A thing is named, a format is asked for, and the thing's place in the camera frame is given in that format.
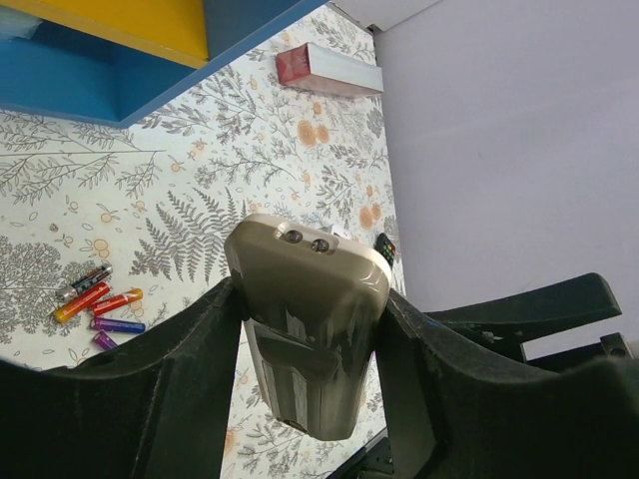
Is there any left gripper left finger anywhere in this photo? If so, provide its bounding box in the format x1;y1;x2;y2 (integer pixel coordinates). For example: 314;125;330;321
1;279;242;478

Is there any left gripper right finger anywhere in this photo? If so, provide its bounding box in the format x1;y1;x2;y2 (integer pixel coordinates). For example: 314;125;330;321
375;272;638;478

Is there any black remote control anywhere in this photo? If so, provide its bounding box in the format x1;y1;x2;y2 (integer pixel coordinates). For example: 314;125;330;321
374;233;396;267

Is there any white grey remote control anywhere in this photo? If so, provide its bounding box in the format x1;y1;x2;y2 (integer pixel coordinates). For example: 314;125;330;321
320;224;351;240

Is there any purple blue battery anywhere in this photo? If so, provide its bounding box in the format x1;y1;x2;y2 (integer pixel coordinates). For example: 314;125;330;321
90;317;146;334

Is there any red orange battery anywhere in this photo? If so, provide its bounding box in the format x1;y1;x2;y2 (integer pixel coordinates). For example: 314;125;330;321
90;288;144;316

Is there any red yellow battery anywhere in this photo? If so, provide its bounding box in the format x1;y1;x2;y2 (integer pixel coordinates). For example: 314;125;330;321
52;281;111;323

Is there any floral table mat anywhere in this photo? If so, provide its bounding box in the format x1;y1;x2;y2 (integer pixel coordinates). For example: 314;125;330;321
0;0;405;479

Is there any blue shelf unit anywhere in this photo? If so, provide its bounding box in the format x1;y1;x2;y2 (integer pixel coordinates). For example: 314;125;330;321
1;0;320;128

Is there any silver red long box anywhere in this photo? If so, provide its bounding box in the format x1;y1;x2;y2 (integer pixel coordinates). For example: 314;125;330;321
276;43;383;98

